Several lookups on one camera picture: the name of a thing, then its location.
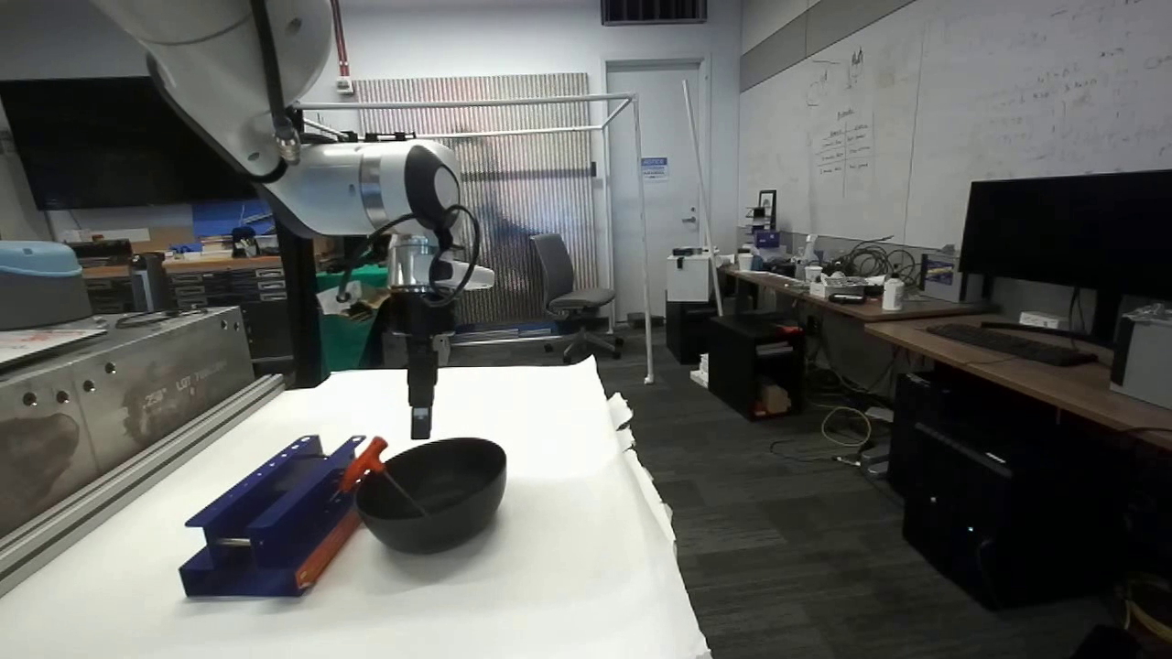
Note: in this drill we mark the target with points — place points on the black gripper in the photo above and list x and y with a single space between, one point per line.
424 285

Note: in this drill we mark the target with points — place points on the orange handled screwdriver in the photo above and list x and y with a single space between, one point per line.
364 462

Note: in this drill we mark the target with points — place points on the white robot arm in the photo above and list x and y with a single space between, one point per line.
240 73

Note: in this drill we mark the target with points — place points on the black bowl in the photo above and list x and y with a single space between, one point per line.
432 495

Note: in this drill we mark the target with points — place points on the grey office chair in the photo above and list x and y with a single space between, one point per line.
571 307

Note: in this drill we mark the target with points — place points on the blue and orange tool holder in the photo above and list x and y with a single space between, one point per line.
277 529

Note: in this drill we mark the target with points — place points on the white door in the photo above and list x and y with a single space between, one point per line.
654 176

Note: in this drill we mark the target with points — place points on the black keyboard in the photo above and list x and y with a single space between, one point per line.
1013 345

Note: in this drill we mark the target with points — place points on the black monitor left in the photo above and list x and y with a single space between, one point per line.
1093 233

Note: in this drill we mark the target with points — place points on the white box on desk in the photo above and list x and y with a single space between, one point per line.
1145 357

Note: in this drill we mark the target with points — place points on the metal table rail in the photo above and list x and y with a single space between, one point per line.
89 421

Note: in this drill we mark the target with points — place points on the white metal frame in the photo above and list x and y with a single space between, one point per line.
487 190

